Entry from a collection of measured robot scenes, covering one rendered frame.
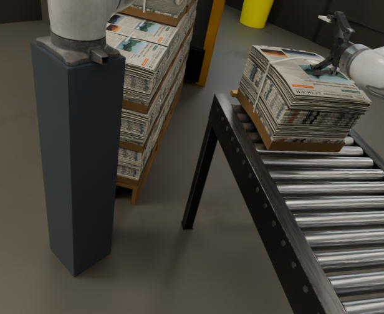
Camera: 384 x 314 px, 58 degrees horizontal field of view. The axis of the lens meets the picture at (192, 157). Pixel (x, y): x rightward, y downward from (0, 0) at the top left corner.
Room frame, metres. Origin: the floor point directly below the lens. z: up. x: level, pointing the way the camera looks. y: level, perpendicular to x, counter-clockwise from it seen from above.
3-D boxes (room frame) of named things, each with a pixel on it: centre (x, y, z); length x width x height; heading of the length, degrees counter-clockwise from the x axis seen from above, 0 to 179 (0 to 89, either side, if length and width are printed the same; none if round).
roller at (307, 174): (0.96, -0.45, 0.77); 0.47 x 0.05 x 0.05; 110
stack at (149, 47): (1.92, 0.43, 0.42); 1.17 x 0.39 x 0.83; 179
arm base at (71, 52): (0.97, 0.39, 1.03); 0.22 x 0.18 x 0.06; 56
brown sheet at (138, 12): (2.07, 0.44, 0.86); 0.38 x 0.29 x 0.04; 89
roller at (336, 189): (0.90, -0.47, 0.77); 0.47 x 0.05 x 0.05; 110
